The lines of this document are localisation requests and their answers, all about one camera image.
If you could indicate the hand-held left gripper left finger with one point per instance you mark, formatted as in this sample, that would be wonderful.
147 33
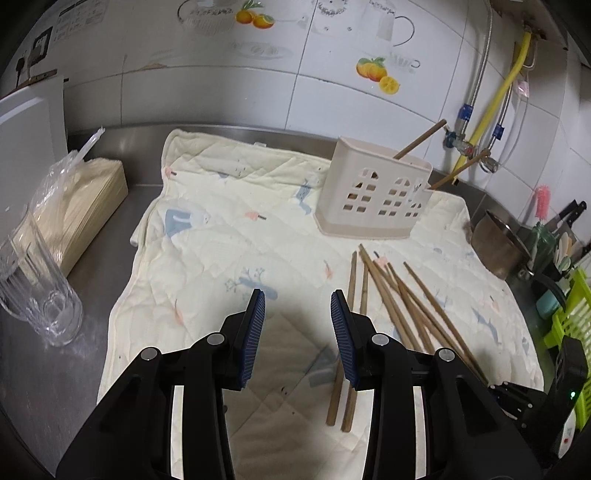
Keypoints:
251 341

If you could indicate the black power plug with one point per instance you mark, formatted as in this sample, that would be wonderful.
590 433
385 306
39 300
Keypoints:
21 71

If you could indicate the clear plastic bag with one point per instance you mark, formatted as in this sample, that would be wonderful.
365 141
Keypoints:
60 175

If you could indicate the teal plastic container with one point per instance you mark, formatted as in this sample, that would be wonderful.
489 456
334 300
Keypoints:
547 302

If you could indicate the bunch of wooden chopsticks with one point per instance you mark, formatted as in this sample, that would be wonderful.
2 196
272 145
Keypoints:
351 277

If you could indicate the clear glass pitcher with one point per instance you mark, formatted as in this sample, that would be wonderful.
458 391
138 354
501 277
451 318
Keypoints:
37 286

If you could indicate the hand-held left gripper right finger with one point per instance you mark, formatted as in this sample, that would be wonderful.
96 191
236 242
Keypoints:
344 341

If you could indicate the green glass bottle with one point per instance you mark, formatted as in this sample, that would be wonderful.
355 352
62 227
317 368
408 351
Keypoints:
542 244

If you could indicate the orange fruit wall sticker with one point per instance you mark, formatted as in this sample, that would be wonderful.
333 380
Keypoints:
374 71
254 17

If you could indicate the beige perforated utensil holder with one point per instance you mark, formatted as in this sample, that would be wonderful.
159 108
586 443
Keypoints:
374 184

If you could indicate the black wall socket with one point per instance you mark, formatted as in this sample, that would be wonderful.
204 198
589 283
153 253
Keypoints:
40 46

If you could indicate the green plastic dish rack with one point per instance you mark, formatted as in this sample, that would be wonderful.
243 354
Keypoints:
570 309

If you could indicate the pink bottle brush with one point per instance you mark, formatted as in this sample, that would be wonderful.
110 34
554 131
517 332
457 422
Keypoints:
543 203

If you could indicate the metal pipe valve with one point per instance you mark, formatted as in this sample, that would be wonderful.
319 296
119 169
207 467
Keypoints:
459 144
490 164

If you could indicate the white flat board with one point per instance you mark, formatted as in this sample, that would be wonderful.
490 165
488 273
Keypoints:
27 129

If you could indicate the pink tube clip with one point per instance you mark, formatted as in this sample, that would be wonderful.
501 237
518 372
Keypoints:
524 90

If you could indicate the brown wooden chopstick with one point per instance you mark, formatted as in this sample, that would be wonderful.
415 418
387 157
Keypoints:
420 138
461 168

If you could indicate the stainless steel pot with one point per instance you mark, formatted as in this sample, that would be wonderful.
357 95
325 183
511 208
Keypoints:
496 244

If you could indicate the beige stack of sheets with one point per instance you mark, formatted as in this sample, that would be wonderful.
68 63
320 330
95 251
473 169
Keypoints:
99 189

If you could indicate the cream printed quilted mat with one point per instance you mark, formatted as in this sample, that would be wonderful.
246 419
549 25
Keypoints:
207 258

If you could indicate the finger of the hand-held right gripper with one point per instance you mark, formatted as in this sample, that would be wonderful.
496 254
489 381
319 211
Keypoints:
515 404

